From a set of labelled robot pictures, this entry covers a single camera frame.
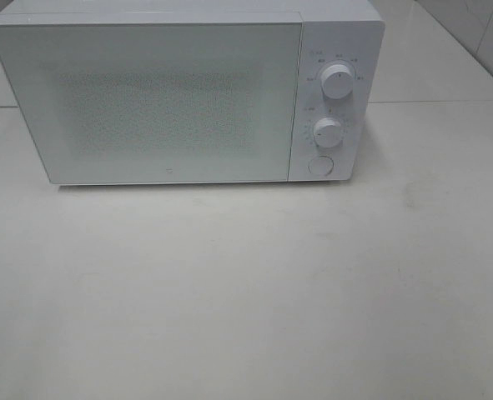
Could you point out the white round door button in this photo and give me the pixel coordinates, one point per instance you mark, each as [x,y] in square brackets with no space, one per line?
[321,166]

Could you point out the white round knob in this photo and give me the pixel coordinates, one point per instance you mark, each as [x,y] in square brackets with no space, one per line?
[337,79]
[328,132]

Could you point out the white microwave door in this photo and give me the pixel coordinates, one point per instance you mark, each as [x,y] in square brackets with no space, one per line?
[156,104]

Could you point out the white microwave oven body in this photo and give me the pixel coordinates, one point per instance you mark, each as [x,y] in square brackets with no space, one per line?
[351,31]

